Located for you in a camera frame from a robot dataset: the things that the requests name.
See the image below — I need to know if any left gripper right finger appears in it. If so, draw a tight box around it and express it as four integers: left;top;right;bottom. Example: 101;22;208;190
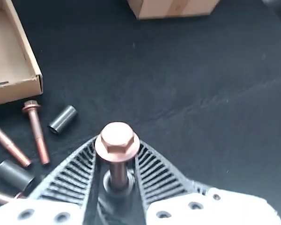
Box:
133;139;281;225

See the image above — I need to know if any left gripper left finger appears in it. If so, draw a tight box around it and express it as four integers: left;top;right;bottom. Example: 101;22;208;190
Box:
0;135;99;225

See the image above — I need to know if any dark metal sleeve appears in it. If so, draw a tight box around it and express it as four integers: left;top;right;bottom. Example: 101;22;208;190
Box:
97;170;143;225
0;159;35;193
48;105;78;134

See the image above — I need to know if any copper flange bolt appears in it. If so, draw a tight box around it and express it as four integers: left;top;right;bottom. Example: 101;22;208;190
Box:
0;188;26;205
22;100;51;165
0;113;32;168
95;121;140;189

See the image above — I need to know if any open cardboard box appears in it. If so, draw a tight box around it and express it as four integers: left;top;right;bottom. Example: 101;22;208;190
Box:
0;0;44;107

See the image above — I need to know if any closed cardboard box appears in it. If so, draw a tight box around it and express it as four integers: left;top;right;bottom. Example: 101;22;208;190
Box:
127;0;221;20

